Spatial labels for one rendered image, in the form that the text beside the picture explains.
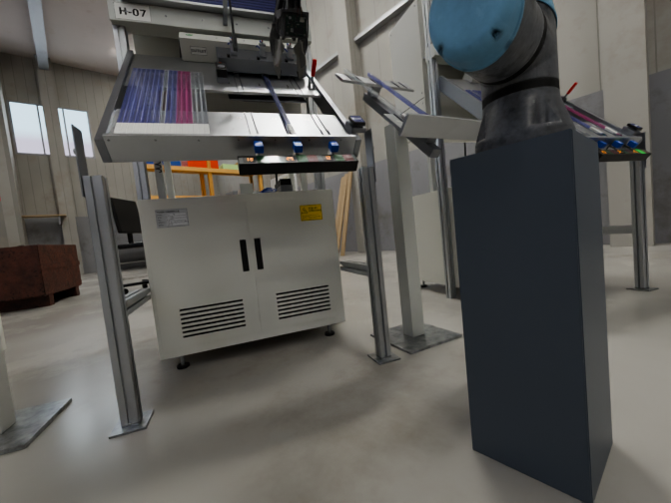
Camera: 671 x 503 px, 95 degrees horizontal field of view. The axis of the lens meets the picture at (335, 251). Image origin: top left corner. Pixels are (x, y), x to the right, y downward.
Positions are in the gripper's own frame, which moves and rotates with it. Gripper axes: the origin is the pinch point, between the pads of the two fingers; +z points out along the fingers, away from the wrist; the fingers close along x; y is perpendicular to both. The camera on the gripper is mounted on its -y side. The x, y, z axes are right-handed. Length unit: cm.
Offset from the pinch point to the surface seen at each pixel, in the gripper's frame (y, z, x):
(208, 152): 8.0, 19.6, -24.2
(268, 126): -1.8, 14.4, -6.2
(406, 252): 18, 55, 40
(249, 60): -41.8, -2.4, -5.9
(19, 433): 33, 84, -78
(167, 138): 9.0, 15.7, -33.3
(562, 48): -194, -37, 348
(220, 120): -5.2, 13.5, -19.8
